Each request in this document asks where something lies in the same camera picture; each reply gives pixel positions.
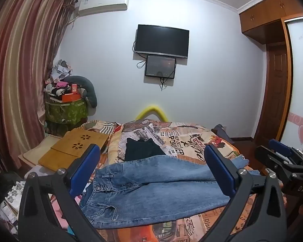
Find dark blue cloth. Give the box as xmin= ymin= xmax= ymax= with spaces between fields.
xmin=213 ymin=124 xmax=234 ymax=143

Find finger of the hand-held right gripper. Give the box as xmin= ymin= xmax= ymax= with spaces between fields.
xmin=269 ymin=139 xmax=303 ymax=162
xmin=255 ymin=145 xmax=296 ymax=173

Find white wardrobe door heart decals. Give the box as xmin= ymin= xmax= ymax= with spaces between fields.
xmin=279 ymin=16 xmax=303 ymax=149

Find black monitor cable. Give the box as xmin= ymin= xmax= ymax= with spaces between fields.
xmin=160 ymin=77 xmax=176 ymax=91

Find blue denim pants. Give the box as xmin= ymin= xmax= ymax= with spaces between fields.
xmin=79 ymin=155 xmax=260 ymax=230

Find orange box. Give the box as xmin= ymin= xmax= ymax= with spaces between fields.
xmin=62 ymin=84 xmax=81 ymax=103

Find green patterned storage box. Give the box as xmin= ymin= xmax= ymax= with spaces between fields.
xmin=45 ymin=98 xmax=89 ymax=128

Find printed newspaper-pattern blanket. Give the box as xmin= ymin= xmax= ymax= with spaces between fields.
xmin=48 ymin=120 xmax=258 ymax=242

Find pink cloth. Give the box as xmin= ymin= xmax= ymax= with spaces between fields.
xmin=49 ymin=198 xmax=75 ymax=231

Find black folded garment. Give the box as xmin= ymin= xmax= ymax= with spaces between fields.
xmin=124 ymin=138 xmax=167 ymax=162

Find beige cushion mat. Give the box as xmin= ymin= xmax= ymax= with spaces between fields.
xmin=18 ymin=134 xmax=65 ymax=168

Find white air conditioner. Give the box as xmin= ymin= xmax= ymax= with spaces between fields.
xmin=77 ymin=0 xmax=130 ymax=16

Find black wall television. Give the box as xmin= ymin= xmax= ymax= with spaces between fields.
xmin=135 ymin=24 xmax=190 ymax=59

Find bamboo lap desk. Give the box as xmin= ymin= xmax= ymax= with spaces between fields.
xmin=38 ymin=130 xmax=109 ymax=169

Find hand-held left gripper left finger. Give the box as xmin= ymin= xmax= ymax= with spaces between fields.
xmin=18 ymin=144 xmax=104 ymax=242

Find pile of paper packets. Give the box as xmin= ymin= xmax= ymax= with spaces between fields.
xmin=0 ymin=180 xmax=24 ymax=236

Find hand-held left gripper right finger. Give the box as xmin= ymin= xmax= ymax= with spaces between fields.
xmin=201 ymin=144 xmax=287 ymax=242

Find striped pillow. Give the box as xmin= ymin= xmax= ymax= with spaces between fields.
xmin=77 ymin=120 xmax=120 ymax=138

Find small black wall monitor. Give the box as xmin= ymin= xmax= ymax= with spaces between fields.
xmin=144 ymin=55 xmax=177 ymax=79

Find wooden overhead cabinet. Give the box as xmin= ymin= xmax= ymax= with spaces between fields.
xmin=239 ymin=0 xmax=303 ymax=43

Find yellow foam tube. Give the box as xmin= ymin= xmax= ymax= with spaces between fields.
xmin=136 ymin=105 xmax=170 ymax=122

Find grey long pillow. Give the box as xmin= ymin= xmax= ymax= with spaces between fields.
xmin=69 ymin=76 xmax=98 ymax=116

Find brown wooden door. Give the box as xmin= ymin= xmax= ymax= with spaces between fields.
xmin=254 ymin=40 xmax=291 ymax=147

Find striped pink curtain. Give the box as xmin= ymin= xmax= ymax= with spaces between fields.
xmin=0 ymin=0 xmax=77 ymax=174

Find pile of clothes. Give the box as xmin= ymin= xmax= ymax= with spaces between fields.
xmin=45 ymin=59 xmax=75 ymax=97

